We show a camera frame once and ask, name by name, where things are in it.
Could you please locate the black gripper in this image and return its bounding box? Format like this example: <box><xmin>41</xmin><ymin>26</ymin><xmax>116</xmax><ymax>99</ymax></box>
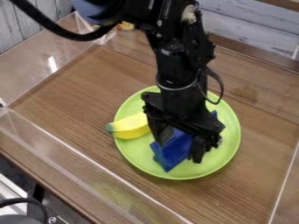
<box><xmin>141</xmin><ymin>87</ymin><xmax>224</xmax><ymax>164</ymax></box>

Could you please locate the blue plastic block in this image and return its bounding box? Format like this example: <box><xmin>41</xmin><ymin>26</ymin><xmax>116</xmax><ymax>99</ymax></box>
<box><xmin>149</xmin><ymin>109</ymin><xmax>225</xmax><ymax>173</ymax></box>

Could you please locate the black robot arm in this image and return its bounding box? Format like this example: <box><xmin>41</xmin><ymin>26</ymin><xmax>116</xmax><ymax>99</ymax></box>
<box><xmin>8</xmin><ymin>0</ymin><xmax>224</xmax><ymax>164</ymax></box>

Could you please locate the green round plate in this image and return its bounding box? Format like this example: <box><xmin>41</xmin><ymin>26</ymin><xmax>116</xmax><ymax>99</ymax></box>
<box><xmin>112</xmin><ymin>85</ymin><xmax>241</xmax><ymax>181</ymax></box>

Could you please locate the yellow toy banana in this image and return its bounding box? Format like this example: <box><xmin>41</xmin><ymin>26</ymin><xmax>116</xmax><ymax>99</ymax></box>
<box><xmin>105</xmin><ymin>112</ymin><xmax>149</xmax><ymax>139</ymax></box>

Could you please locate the yellow labelled tin can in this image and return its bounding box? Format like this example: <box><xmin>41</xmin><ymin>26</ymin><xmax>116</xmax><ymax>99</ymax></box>
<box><xmin>116</xmin><ymin>21</ymin><xmax>136</xmax><ymax>31</ymax></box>

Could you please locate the clear acrylic tray wall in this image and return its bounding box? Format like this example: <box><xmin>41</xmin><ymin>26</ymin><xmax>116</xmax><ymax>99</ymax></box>
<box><xmin>0</xmin><ymin>99</ymin><xmax>192</xmax><ymax>224</ymax></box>

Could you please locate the black cable lower left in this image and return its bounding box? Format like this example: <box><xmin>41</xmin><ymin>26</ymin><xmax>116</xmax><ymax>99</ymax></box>
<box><xmin>0</xmin><ymin>197</ymin><xmax>48</xmax><ymax>224</ymax></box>

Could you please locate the clear acrylic corner bracket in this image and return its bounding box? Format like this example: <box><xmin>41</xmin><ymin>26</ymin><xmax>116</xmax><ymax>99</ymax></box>
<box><xmin>73</xmin><ymin>10</ymin><xmax>117</xmax><ymax>46</ymax></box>

